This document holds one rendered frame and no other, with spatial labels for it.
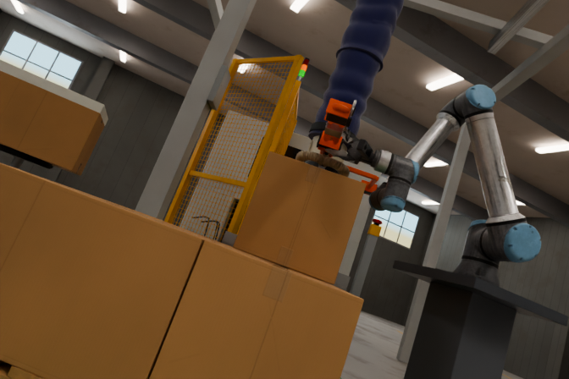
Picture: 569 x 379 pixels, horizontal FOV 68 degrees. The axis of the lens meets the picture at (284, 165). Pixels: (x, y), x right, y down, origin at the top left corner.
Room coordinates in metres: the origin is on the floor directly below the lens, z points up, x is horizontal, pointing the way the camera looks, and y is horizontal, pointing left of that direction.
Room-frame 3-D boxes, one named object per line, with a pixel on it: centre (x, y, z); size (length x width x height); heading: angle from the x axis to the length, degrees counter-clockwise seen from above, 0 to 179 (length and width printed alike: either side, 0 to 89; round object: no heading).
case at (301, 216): (1.90, -0.16, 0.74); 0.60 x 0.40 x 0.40; 174
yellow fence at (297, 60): (3.34, 0.46, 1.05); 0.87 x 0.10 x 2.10; 48
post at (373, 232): (2.82, -0.72, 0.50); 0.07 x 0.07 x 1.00; 86
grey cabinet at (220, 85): (3.09, 0.68, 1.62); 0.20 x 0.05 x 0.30; 176
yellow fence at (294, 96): (4.08, 0.11, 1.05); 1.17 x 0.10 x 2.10; 176
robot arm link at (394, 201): (1.64, -0.45, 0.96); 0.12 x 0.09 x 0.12; 5
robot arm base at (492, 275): (1.84, -0.96, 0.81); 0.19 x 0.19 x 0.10
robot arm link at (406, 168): (1.63, -0.45, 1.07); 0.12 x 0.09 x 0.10; 86
